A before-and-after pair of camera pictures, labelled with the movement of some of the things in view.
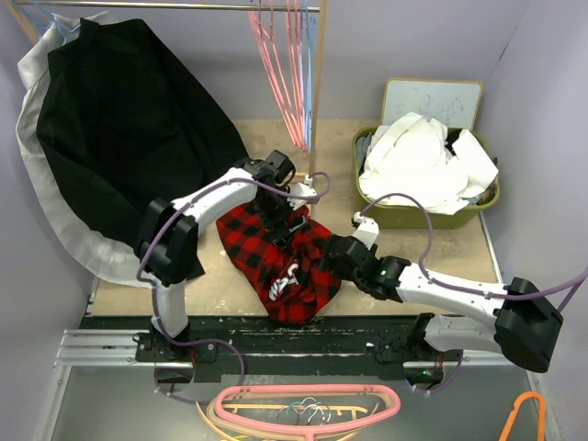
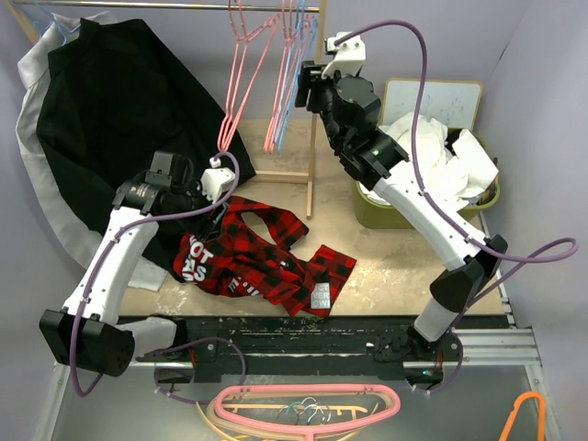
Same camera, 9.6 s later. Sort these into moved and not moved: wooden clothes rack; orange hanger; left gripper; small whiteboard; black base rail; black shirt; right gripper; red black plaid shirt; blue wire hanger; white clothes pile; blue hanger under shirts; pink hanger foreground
Moved: left gripper; red black plaid shirt; blue wire hanger; right gripper
Not moved: orange hanger; small whiteboard; black base rail; wooden clothes rack; blue hanger under shirts; white clothes pile; black shirt; pink hanger foreground
